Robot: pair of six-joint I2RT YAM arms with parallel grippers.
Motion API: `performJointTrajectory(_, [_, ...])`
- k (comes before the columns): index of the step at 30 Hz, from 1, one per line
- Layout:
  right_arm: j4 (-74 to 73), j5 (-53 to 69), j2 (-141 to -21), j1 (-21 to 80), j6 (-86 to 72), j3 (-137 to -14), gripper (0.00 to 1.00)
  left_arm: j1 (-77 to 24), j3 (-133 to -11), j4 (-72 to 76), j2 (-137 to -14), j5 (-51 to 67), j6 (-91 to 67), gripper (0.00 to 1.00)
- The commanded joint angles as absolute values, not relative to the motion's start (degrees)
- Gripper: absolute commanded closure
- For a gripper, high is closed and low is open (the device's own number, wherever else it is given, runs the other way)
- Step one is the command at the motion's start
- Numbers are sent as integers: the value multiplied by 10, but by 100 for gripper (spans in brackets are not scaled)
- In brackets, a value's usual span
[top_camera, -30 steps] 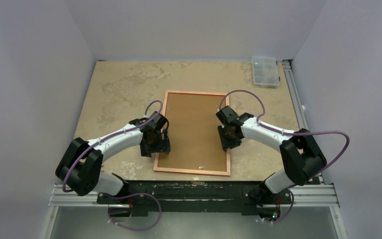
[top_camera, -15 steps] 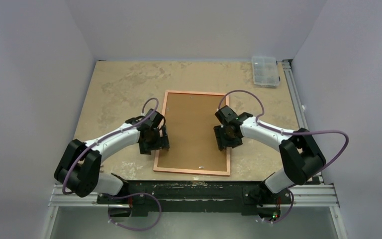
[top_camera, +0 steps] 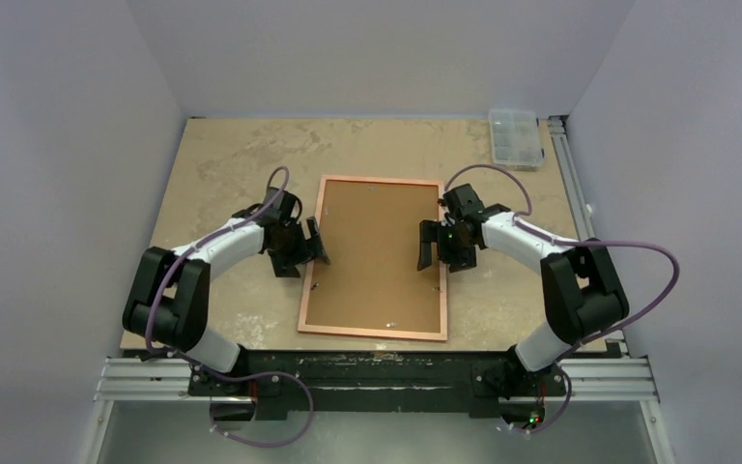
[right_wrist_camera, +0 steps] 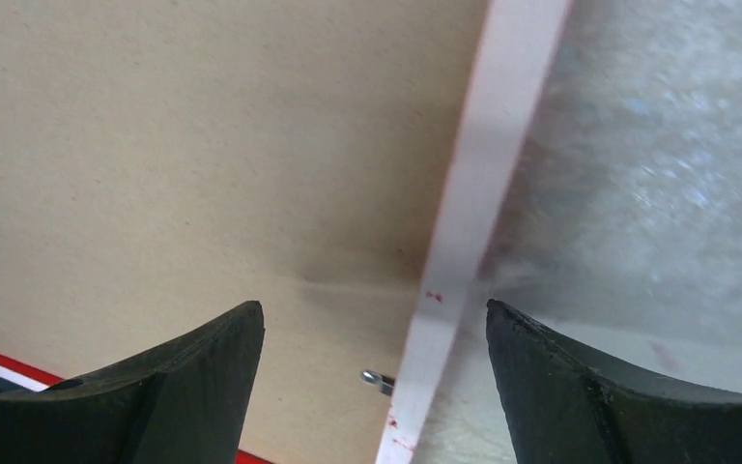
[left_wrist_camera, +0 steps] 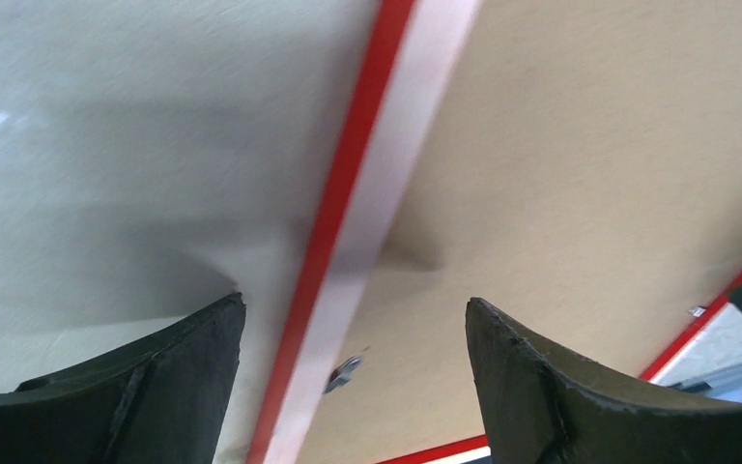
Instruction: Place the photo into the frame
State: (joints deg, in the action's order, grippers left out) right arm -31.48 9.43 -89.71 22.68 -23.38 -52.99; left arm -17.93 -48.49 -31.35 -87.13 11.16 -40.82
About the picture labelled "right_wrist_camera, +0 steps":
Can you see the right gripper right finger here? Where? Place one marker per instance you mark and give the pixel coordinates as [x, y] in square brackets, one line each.
[567, 402]

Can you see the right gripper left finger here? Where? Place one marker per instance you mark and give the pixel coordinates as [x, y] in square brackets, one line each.
[183, 401]

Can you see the red picture frame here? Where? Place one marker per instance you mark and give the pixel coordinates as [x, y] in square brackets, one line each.
[473, 224]

